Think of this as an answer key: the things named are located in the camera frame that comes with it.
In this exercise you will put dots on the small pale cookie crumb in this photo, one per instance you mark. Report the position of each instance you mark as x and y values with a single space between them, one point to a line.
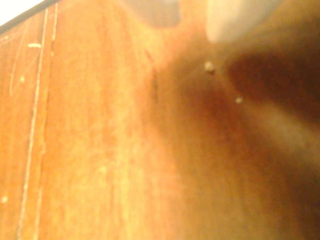
239 100

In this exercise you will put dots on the large pale cookie crumb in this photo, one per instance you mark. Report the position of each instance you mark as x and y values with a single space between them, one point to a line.
209 67

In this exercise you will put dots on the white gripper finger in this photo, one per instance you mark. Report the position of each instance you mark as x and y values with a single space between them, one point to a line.
160 12
230 16

